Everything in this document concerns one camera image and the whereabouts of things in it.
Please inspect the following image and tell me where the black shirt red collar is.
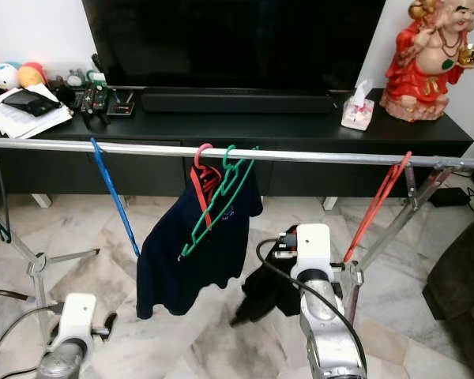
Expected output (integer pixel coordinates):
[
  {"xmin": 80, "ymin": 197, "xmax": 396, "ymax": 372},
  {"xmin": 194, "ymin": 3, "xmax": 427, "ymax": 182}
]
[{"xmin": 229, "ymin": 253, "xmax": 301, "ymax": 327}]

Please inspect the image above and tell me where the green plastic hanger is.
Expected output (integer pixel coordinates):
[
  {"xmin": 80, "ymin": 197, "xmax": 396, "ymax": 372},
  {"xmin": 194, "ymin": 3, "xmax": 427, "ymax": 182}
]
[{"xmin": 178, "ymin": 144, "xmax": 258, "ymax": 260}]

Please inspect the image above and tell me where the red plastic hanger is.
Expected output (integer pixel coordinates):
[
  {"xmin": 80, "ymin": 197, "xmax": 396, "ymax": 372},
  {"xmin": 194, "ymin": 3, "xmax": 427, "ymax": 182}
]
[
  {"xmin": 190, "ymin": 144, "xmax": 224, "ymax": 230},
  {"xmin": 342, "ymin": 150, "xmax": 413, "ymax": 265}
]

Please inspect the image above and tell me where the black TV cabinet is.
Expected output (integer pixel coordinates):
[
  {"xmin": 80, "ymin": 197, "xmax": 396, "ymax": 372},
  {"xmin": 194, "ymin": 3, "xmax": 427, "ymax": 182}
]
[{"xmin": 0, "ymin": 87, "xmax": 474, "ymax": 202}]

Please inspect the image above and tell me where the navy blue shirt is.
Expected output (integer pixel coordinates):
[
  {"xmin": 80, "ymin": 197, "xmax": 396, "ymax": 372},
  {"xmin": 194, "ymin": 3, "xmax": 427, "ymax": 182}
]
[{"xmin": 136, "ymin": 167, "xmax": 264, "ymax": 320}]

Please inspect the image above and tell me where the white pink tissue box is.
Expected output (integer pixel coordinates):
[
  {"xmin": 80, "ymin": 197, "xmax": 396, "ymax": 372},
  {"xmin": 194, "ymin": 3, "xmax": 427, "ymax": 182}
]
[{"xmin": 340, "ymin": 79, "xmax": 376, "ymax": 131}]

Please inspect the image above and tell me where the black soundbar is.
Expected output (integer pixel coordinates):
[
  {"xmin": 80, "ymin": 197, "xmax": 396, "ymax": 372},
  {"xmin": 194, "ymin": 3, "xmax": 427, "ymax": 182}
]
[{"xmin": 141, "ymin": 88, "xmax": 337, "ymax": 115}]

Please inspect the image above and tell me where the silver clothes rack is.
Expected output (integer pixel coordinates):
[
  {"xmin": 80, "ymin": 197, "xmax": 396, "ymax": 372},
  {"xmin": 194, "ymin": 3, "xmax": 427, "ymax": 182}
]
[{"xmin": 0, "ymin": 137, "xmax": 474, "ymax": 366}]

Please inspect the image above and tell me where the black television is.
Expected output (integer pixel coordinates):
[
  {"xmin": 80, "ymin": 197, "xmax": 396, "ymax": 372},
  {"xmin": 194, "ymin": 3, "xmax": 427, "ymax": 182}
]
[{"xmin": 83, "ymin": 0, "xmax": 388, "ymax": 92}]

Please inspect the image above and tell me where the red laughing buddha statue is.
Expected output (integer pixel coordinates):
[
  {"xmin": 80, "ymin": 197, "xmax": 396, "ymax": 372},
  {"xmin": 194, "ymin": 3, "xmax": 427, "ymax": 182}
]
[{"xmin": 379, "ymin": 0, "xmax": 474, "ymax": 123}]

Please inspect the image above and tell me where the small black box device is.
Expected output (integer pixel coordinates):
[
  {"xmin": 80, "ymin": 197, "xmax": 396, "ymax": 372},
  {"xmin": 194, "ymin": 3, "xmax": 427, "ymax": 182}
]
[{"xmin": 107, "ymin": 88, "xmax": 137, "ymax": 118}]

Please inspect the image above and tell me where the green white small gadget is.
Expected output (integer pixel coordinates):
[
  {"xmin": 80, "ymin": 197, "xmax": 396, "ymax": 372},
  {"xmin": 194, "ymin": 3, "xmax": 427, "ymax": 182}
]
[{"xmin": 83, "ymin": 69, "xmax": 109, "ymax": 115}]

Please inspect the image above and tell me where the white ball toy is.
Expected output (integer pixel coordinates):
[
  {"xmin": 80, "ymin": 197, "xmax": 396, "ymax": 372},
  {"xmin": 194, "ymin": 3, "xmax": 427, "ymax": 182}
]
[{"xmin": 0, "ymin": 62, "xmax": 21, "ymax": 92}]

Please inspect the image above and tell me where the black wallet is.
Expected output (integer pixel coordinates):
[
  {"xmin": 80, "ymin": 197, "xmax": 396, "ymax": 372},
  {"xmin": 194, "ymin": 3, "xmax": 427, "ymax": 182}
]
[{"xmin": 2, "ymin": 88, "xmax": 62, "ymax": 118}]

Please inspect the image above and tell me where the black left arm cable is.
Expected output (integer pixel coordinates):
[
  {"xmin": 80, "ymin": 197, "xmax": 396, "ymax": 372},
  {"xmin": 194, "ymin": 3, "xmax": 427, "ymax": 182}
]
[{"xmin": 0, "ymin": 304, "xmax": 60, "ymax": 379}]

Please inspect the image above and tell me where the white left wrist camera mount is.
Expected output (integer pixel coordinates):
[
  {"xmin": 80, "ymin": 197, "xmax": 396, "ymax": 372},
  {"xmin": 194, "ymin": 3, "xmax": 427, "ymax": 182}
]
[{"xmin": 55, "ymin": 292, "xmax": 100, "ymax": 352}]

